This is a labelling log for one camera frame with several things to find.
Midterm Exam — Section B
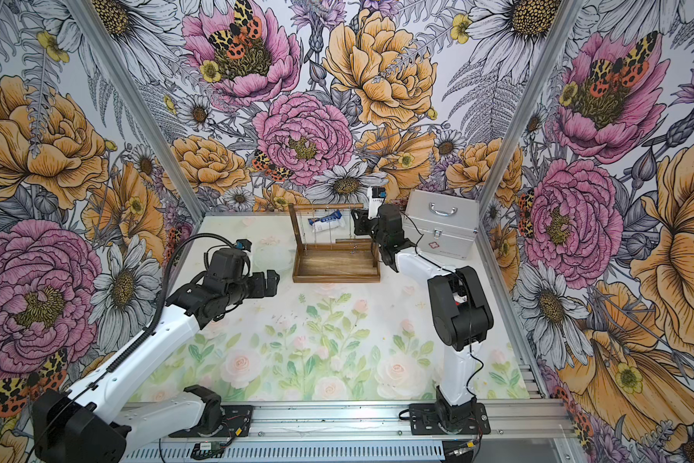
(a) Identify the wooden jewelry display stand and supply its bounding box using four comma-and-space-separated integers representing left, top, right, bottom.
288, 204, 381, 284

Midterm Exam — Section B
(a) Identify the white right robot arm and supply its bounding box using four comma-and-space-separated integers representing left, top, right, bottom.
351, 204, 495, 438

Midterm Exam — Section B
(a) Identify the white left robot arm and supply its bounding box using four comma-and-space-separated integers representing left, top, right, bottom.
32, 248, 280, 462

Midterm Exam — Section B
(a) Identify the white blue toothpaste tube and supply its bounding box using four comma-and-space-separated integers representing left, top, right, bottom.
307, 210, 346, 233

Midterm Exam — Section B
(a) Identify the silver aluminium first aid case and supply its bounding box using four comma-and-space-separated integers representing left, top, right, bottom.
404, 190, 480, 260

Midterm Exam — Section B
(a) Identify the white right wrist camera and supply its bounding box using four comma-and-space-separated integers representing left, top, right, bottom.
367, 186, 387, 219

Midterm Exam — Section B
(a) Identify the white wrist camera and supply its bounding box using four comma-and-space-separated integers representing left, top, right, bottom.
367, 186, 387, 219
233, 238, 252, 252

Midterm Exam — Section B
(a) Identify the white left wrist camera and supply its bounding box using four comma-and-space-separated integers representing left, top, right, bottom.
233, 238, 252, 252

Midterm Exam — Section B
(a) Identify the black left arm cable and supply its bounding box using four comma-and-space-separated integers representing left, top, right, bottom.
22, 232, 244, 463

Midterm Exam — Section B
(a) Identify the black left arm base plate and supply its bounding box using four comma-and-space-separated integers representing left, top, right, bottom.
169, 404, 253, 439

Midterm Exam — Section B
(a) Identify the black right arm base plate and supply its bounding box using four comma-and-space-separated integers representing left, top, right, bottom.
409, 401, 491, 436

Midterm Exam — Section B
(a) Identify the aluminium front rail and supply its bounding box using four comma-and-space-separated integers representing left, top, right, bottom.
120, 398, 574, 444

